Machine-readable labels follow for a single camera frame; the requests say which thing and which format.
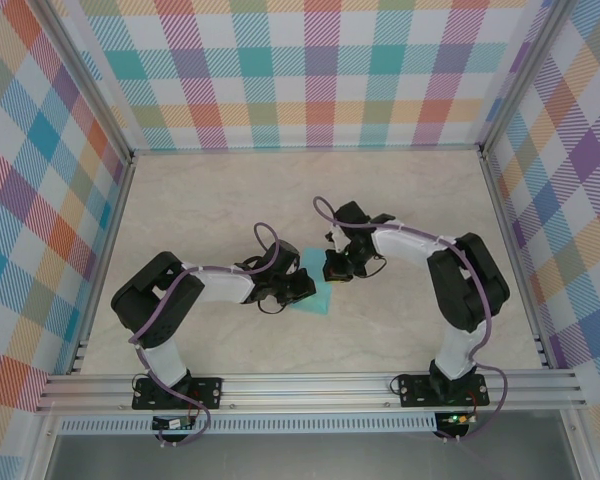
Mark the small circuit board with LED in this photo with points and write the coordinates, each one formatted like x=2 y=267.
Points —
x=457 y=419

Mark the light blue cloth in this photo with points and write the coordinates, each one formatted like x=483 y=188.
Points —
x=316 y=302

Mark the aluminium side rail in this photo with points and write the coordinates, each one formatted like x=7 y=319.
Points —
x=107 y=250
x=515 y=260

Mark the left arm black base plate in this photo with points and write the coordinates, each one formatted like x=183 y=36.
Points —
x=207 y=392

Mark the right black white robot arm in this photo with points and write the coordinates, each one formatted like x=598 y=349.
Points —
x=405 y=245

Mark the green circuit board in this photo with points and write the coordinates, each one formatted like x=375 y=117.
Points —
x=172 y=424

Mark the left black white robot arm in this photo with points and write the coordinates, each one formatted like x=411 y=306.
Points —
x=225 y=290

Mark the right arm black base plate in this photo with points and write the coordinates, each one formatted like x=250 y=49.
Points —
x=415 y=392

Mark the wide aluminium mounting rail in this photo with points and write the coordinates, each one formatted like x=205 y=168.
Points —
x=305 y=390

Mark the aluminium corner post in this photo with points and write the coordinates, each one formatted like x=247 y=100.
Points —
x=525 y=75
x=85 y=80

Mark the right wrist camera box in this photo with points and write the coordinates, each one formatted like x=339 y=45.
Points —
x=334 y=237

